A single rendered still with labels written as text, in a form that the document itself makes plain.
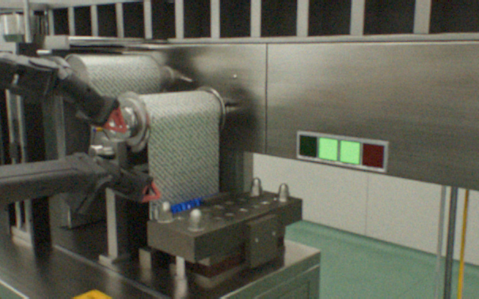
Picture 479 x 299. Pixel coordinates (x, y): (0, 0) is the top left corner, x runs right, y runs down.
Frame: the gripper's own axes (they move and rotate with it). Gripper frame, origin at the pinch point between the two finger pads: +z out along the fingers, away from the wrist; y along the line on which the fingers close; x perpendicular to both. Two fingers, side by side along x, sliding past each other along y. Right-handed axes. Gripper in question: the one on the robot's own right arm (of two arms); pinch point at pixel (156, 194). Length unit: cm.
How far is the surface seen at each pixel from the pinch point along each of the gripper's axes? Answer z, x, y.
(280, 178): 266, 65, -163
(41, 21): -11, 43, -72
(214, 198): 13.4, 4.5, 6.4
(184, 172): 5.6, 8.1, 0.3
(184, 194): 8.7, 2.9, 0.3
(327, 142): 19.4, 25.9, 29.5
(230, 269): 13.4, -10.6, 18.9
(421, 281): 251, 17, -23
